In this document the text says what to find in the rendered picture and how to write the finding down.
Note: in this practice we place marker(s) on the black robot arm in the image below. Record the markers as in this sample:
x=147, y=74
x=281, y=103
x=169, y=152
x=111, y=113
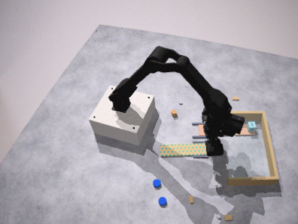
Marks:
x=217, y=107

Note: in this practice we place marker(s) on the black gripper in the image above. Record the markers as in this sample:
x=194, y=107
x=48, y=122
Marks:
x=213, y=145

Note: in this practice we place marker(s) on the blue disc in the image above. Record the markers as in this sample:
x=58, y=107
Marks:
x=157, y=183
x=162, y=201

